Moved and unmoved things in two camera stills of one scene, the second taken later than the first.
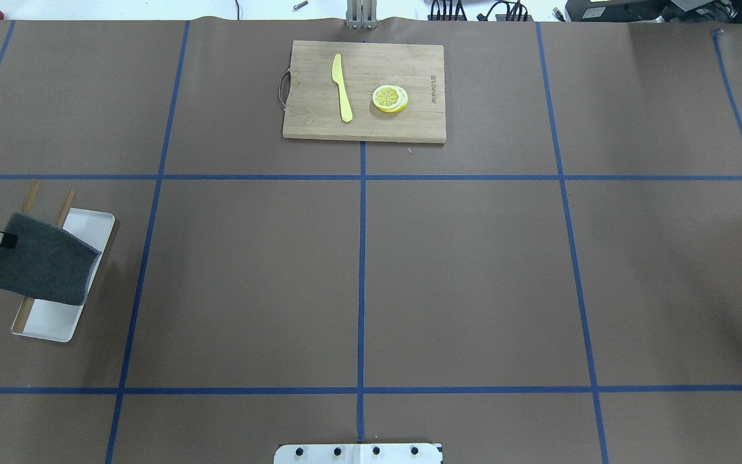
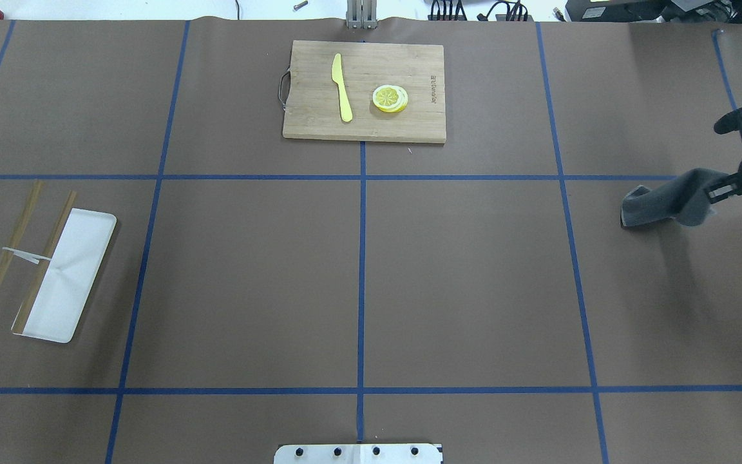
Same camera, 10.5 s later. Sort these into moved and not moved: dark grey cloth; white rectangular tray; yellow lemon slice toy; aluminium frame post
Moved: dark grey cloth
Not moved: yellow lemon slice toy; aluminium frame post; white rectangular tray
